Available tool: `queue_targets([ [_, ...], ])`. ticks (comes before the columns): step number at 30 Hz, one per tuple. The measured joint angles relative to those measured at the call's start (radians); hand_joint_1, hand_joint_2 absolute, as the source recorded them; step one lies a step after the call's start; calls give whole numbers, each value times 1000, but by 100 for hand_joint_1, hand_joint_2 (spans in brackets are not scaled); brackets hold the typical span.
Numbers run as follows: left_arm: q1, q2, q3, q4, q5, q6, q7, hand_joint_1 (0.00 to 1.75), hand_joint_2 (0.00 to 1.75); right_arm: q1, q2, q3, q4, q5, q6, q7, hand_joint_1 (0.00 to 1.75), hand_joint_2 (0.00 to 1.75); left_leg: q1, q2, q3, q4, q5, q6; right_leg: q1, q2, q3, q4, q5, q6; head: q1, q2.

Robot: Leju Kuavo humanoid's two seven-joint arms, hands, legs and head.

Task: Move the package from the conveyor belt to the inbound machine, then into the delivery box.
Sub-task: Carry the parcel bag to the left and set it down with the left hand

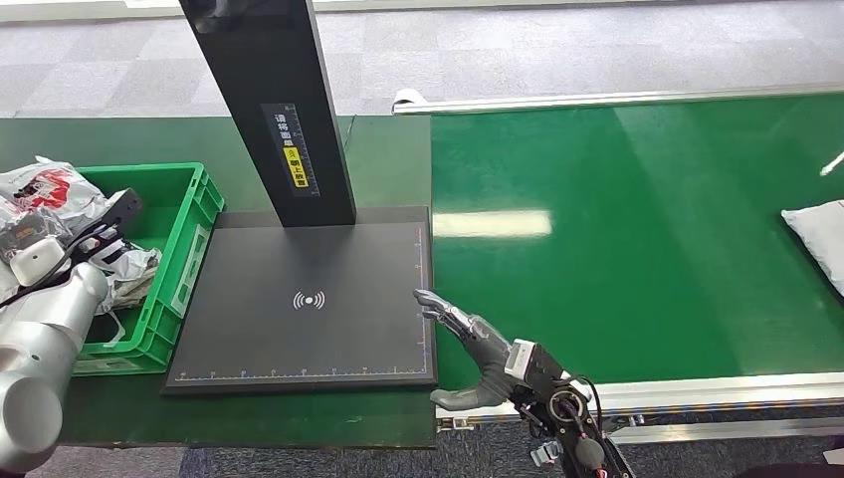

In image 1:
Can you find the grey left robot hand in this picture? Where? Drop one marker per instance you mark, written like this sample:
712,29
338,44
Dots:
119,208

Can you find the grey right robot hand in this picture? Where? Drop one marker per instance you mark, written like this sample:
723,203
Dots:
485,350

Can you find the grey poly mailer with red print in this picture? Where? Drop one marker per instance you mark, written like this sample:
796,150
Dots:
46,191

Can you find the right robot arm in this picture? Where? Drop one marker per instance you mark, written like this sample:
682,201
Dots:
567,412

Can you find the green conveyor belt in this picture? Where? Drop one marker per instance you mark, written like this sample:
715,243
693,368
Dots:
593,231

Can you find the green plastic crate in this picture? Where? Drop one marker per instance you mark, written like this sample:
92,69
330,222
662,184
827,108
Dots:
184,218

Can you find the black scanner platform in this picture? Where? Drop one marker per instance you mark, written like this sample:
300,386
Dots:
264,343

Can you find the black scanner column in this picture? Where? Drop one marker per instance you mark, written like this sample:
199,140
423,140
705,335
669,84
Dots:
264,66

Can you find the white roller end cap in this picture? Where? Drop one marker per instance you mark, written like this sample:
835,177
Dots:
407,99

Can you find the dark object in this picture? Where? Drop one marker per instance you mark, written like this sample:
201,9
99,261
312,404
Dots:
791,472

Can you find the plain white poly mailer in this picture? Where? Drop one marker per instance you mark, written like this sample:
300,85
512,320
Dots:
821,237

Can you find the thin white flat object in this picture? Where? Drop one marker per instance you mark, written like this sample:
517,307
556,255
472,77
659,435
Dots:
833,163

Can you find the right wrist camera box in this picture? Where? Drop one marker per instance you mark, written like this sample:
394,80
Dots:
541,369

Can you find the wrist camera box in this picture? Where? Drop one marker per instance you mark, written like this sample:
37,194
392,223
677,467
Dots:
36,260
541,369

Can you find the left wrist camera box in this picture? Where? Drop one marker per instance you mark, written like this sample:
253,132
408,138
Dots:
36,260

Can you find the grey metal conveyor bracket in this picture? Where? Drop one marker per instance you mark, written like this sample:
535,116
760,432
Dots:
546,454

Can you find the aluminium conveyor side rail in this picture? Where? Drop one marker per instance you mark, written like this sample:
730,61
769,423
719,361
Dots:
593,101
725,389

